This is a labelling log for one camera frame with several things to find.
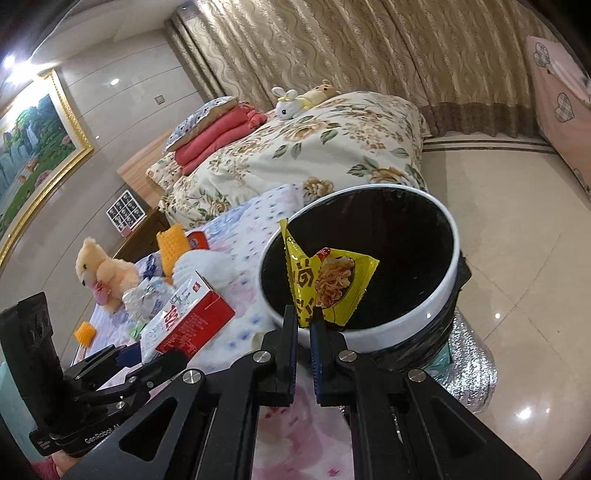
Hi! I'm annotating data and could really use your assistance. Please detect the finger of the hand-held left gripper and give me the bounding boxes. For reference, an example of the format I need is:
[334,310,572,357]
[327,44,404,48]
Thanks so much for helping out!
[92,349,186,409]
[62,344,144,393]

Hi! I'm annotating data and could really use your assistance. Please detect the red and white carton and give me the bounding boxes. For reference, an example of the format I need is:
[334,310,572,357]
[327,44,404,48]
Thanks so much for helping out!
[139,271,236,363]

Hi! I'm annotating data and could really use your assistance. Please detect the large orange foam fruit net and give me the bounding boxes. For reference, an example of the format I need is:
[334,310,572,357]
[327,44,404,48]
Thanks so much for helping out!
[156,224,191,284]

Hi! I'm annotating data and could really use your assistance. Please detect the blue and white packet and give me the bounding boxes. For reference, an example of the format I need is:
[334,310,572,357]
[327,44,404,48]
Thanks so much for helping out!
[139,253,167,280]

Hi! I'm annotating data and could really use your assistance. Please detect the white bin with black bag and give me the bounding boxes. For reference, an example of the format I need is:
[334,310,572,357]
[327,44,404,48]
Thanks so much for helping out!
[259,184,472,374]

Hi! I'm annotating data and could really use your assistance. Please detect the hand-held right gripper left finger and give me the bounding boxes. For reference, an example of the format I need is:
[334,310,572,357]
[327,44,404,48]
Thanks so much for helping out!
[60,305,298,480]

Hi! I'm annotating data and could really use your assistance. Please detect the cream floral quilt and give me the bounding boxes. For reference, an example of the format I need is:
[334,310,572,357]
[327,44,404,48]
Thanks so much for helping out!
[159,91,428,229]

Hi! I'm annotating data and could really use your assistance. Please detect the black and white photo frame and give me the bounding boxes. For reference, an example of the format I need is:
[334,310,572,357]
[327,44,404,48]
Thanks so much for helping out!
[106,188,147,232]

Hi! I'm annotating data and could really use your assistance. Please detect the beige patterned curtain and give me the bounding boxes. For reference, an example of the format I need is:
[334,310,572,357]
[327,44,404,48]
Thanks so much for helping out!
[164,0,573,139]

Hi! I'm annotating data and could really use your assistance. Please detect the gold framed landscape painting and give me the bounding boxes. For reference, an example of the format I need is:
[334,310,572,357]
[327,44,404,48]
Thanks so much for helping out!
[0,69,94,268]

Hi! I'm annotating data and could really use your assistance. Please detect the white plastic bag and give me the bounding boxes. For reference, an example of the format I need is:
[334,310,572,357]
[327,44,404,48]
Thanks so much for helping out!
[173,249,241,296]

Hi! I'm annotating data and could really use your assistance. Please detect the yellow bear plush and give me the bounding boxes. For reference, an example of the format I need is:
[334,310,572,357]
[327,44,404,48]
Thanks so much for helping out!
[298,79,342,112]

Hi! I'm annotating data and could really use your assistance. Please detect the white rabbit plush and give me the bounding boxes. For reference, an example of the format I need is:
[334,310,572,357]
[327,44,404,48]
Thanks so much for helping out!
[271,87,305,121]

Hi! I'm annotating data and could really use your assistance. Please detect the silver foil mat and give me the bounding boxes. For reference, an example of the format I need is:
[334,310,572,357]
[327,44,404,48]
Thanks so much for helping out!
[425,309,497,411]

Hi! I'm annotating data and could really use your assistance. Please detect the folded red blanket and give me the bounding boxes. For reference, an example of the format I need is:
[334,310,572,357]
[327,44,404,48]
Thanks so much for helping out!
[174,104,269,176]

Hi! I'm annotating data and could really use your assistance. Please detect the wooden nightstand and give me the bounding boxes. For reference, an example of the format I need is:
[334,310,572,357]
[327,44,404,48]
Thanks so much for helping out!
[113,208,171,261]

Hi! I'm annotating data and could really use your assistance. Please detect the yellow snack packet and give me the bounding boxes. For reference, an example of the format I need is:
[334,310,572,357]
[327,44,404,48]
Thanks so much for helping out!
[279,218,380,329]

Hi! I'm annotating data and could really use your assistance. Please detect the pink blue floral bedsheet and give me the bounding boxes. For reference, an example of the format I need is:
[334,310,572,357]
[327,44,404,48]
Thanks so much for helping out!
[69,184,361,480]

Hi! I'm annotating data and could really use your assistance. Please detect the blue patterned pillow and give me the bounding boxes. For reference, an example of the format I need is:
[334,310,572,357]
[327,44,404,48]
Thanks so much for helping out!
[163,97,241,155]

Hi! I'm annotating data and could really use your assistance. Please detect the cream printed pillow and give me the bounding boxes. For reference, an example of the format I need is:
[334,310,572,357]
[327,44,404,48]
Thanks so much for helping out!
[146,152,185,190]

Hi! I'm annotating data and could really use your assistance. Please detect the crumpled clear wrapper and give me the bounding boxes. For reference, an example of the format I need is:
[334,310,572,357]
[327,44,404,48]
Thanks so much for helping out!
[122,279,178,324]

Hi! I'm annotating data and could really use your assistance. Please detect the pink heart-pattern cushion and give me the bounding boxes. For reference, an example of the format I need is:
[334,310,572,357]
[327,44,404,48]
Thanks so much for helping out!
[525,34,591,199]

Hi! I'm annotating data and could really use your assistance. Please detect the peach teddy bear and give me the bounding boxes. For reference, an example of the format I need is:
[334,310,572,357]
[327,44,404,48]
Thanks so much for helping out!
[75,236,141,315]

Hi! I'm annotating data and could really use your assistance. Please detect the wooden headboard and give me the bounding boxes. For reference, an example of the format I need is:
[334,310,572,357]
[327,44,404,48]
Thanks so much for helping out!
[117,129,176,208]

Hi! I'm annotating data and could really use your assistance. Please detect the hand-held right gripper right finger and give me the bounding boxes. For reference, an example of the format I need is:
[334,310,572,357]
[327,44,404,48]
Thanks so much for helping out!
[308,307,541,480]

